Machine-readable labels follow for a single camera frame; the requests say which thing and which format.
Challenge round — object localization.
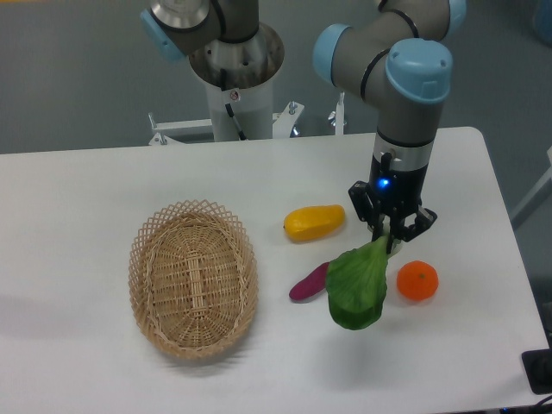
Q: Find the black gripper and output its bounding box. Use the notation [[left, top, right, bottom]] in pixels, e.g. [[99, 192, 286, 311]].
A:
[[348, 157, 437, 254]]

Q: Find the black device at edge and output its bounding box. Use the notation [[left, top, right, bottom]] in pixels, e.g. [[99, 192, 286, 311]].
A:
[[521, 348, 551, 395]]

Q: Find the purple sweet potato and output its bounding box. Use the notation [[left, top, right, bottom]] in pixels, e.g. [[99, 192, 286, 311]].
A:
[[289, 262, 329, 303]]

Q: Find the orange tangerine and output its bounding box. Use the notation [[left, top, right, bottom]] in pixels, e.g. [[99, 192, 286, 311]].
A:
[[396, 260, 439, 301]]

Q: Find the yellow mango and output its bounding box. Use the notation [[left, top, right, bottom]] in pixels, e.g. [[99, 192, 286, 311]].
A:
[[283, 204, 345, 242]]

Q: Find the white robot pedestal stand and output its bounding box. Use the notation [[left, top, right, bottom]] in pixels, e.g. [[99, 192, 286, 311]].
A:
[[148, 23, 304, 146]]

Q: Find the green leafy vegetable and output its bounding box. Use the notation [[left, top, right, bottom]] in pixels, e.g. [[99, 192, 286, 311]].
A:
[[325, 235, 389, 330]]

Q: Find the woven wicker basket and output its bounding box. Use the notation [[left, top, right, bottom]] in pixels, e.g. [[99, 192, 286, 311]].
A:
[[129, 200, 258, 360]]

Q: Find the white furniture leg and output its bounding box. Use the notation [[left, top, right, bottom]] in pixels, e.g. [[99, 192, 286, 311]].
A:
[[509, 147, 552, 231]]

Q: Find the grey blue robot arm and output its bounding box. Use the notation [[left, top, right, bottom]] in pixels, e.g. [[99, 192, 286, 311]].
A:
[[140, 1, 467, 248]]

